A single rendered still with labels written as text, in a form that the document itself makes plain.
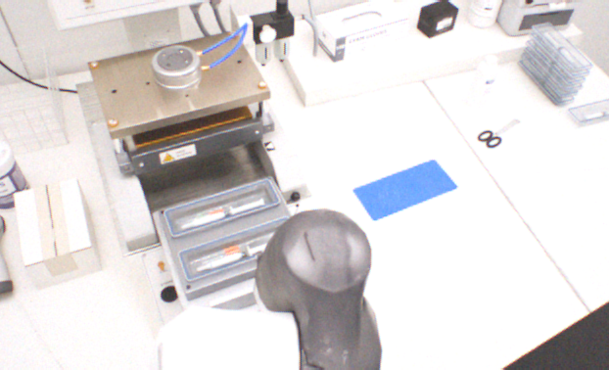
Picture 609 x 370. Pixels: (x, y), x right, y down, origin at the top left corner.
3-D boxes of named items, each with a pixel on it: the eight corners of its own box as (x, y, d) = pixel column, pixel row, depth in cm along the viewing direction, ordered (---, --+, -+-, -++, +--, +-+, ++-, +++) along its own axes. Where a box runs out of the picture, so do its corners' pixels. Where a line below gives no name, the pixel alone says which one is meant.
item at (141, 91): (93, 79, 109) (73, 22, 99) (246, 45, 118) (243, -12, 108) (120, 169, 95) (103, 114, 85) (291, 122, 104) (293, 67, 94)
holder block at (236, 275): (160, 218, 95) (157, 209, 93) (270, 184, 101) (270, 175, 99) (187, 300, 86) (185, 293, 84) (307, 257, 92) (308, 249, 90)
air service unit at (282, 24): (235, 65, 121) (231, 4, 109) (298, 49, 125) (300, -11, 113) (244, 79, 118) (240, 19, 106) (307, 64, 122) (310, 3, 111)
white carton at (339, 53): (312, 37, 157) (313, 14, 151) (383, 17, 164) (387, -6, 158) (333, 63, 150) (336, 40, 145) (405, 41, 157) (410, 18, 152)
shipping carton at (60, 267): (28, 216, 121) (13, 190, 114) (92, 202, 124) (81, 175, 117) (32, 292, 110) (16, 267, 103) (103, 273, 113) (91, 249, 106)
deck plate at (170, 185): (75, 86, 122) (74, 83, 121) (231, 51, 132) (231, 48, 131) (123, 257, 96) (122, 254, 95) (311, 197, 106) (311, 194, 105)
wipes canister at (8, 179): (-11, 187, 126) (-41, 140, 114) (32, 178, 128) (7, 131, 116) (-10, 218, 120) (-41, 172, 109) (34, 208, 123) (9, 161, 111)
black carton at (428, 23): (415, 27, 162) (420, 6, 156) (440, 19, 165) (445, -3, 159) (429, 39, 158) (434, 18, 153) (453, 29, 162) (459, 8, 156)
